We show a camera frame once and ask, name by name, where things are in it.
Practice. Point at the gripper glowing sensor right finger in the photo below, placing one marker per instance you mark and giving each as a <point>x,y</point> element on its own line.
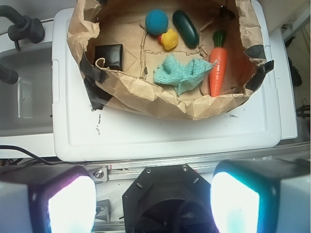
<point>262,196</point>

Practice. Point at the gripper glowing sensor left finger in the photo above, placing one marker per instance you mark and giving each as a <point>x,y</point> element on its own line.
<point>46,199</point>

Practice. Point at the black taped box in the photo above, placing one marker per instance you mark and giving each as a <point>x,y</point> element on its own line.
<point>110,56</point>

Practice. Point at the clear plastic container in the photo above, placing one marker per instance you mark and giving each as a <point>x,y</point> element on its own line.
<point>26,106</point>

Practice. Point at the white plastic bin lid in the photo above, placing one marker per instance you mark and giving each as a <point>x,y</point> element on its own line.
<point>83,134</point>

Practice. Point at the orange toy carrot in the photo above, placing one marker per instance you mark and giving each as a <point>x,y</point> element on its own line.
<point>218,57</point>

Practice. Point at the teal knitted cloth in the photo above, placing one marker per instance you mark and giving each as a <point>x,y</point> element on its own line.
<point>182,77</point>

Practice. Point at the brown paper bag tray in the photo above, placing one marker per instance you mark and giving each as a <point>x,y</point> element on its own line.
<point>109,22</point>

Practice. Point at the black clamp knob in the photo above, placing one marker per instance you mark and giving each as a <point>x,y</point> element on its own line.
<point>23,27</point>

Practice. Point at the yellow rubber duck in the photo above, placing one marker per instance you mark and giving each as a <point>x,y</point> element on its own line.
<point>169,39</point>

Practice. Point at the dark green toy cucumber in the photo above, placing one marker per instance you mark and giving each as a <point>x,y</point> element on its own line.
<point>186,28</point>

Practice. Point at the blue foam ball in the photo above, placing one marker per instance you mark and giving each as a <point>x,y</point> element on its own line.
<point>156,22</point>

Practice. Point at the black octagonal mount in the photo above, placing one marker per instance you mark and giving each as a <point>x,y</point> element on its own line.
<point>168,199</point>

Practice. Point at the aluminium extrusion rail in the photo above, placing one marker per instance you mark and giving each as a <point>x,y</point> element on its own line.
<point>104,171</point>

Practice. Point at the black handle left edge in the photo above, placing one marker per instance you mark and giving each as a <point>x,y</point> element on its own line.
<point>8,76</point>

